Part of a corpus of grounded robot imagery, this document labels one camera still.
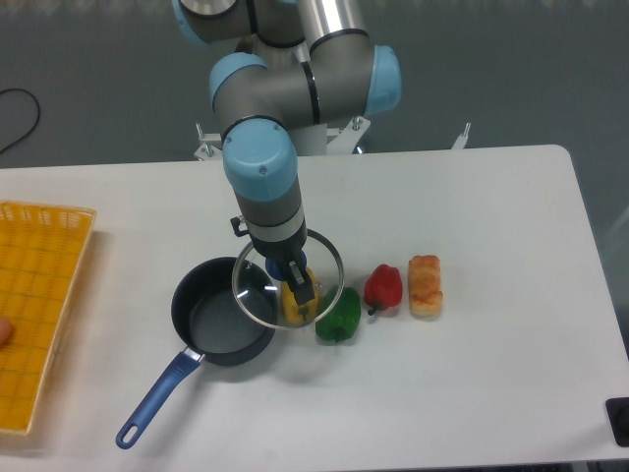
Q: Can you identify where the yellow woven basket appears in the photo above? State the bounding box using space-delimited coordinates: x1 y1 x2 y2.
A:
1 201 96 436

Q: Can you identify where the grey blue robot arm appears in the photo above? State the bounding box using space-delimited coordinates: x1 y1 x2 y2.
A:
173 1 402 304

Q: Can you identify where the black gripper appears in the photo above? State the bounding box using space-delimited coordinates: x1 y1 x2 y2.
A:
230 215 315 306

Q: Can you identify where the glass lid blue knob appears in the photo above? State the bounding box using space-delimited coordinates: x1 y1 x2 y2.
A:
231 229 344 329

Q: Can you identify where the black cable on floor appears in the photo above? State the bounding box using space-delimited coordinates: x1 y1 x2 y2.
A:
0 88 41 154

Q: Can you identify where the green bell pepper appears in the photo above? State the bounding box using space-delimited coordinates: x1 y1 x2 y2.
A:
315 287 362 343

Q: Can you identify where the black device at table edge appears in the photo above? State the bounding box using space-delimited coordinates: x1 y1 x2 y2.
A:
605 397 629 447

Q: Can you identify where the red bell pepper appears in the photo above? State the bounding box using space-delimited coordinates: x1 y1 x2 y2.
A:
364 264 403 316

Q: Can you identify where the yellow bell pepper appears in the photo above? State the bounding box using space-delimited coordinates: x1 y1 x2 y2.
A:
280 267 320 327

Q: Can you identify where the white table clamp bracket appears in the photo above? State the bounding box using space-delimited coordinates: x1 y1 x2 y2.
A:
451 122 472 150

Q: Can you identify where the dark saucepan blue handle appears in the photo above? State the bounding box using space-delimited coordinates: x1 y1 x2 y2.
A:
115 257 274 449

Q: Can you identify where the toy bread loaf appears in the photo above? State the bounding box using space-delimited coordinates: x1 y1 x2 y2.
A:
408 255 443 318

